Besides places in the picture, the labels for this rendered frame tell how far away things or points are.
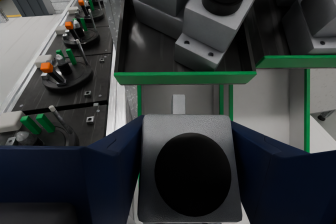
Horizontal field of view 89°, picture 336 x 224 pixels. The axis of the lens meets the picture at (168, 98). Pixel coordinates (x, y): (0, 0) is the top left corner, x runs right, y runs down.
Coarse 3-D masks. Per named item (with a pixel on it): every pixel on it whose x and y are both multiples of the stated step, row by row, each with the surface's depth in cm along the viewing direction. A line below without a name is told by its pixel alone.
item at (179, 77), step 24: (120, 24) 17; (144, 24) 20; (120, 48) 17; (144, 48) 19; (168, 48) 19; (240, 48) 18; (120, 72) 16; (144, 72) 16; (168, 72) 16; (192, 72) 16; (216, 72) 16; (240, 72) 16
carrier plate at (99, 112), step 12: (84, 108) 44; (96, 108) 44; (36, 120) 41; (72, 120) 41; (84, 120) 41; (96, 120) 41; (0, 132) 39; (12, 132) 39; (84, 132) 39; (96, 132) 39; (0, 144) 37; (84, 144) 37
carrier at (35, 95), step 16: (80, 48) 50; (64, 64) 48; (80, 64) 54; (96, 64) 58; (32, 80) 52; (48, 80) 49; (64, 80) 47; (80, 80) 49; (96, 80) 52; (32, 96) 47; (48, 96) 47; (64, 96) 47; (80, 96) 47; (96, 96) 47; (32, 112) 44
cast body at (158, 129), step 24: (144, 120) 8; (168, 120) 8; (192, 120) 8; (216, 120) 8; (144, 144) 8; (168, 144) 7; (192, 144) 7; (216, 144) 7; (144, 168) 7; (168, 168) 6; (192, 168) 7; (216, 168) 7; (144, 192) 7; (168, 192) 6; (192, 192) 6; (216, 192) 6; (144, 216) 7; (168, 216) 7; (192, 216) 7; (216, 216) 7; (240, 216) 7
